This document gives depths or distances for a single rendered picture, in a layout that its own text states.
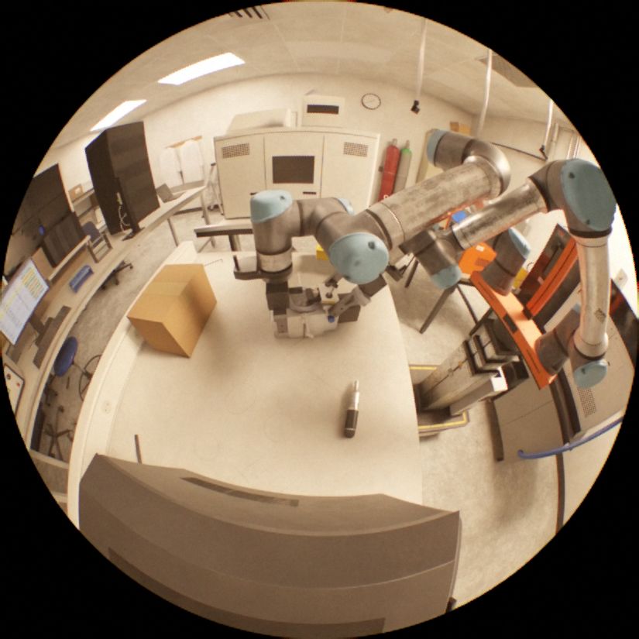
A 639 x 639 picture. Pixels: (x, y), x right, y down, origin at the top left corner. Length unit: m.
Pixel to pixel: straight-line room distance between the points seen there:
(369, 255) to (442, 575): 0.36
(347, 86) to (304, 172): 3.32
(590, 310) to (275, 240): 0.68
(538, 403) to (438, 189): 1.54
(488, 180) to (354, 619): 0.58
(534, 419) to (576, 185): 1.50
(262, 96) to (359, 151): 3.46
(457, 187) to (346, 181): 0.85
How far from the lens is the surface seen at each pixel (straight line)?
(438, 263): 0.47
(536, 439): 1.75
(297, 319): 0.50
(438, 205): 0.34
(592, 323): 0.59
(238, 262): 0.45
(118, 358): 0.70
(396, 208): 0.31
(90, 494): 0.30
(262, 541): 0.23
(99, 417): 0.70
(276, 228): 0.36
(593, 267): 0.52
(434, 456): 1.62
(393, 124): 4.32
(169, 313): 0.53
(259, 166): 1.20
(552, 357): 0.79
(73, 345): 1.84
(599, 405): 1.61
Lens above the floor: 1.36
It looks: 50 degrees down
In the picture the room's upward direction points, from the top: 5 degrees clockwise
